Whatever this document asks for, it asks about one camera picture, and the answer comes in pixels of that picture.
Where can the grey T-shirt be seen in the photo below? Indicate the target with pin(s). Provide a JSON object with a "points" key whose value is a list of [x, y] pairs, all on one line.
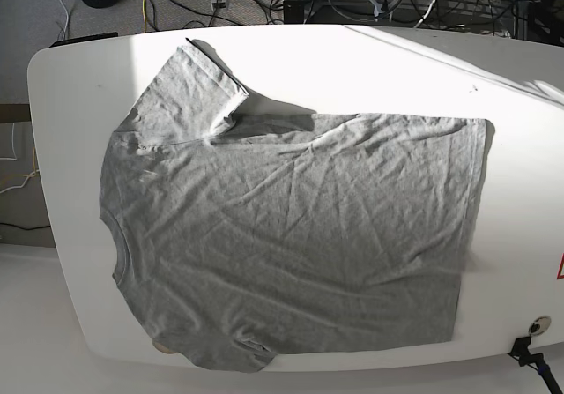
{"points": [[242, 237]]}

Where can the round beige table grommet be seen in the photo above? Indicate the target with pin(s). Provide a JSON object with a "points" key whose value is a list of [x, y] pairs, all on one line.
{"points": [[162, 348]]}

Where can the red warning triangle sticker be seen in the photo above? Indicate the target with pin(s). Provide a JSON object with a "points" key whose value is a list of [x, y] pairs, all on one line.
{"points": [[560, 273]]}

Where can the black clamp with cable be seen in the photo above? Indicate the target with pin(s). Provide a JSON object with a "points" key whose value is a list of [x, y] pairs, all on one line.
{"points": [[520, 352]]}

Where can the round grommet with cable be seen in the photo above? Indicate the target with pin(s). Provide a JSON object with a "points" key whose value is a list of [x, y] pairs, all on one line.
{"points": [[539, 326]]}

